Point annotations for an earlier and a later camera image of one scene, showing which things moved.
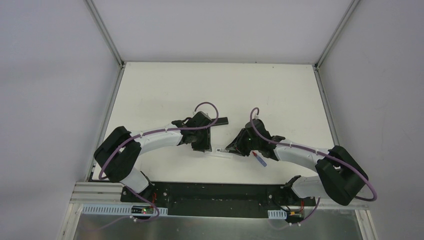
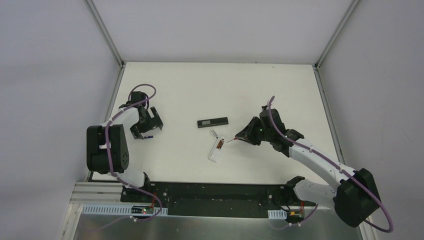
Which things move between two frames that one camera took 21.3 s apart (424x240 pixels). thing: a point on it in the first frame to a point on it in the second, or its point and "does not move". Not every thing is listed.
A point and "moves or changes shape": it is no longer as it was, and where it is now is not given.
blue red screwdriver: [258, 158] moves or changes shape
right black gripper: [241, 142] to [253, 129]
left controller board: [124, 209] does not move
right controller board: [291, 216] does not move
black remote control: [220, 121] does not move
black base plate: [209, 199] does not move
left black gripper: [205, 133] to [147, 120]
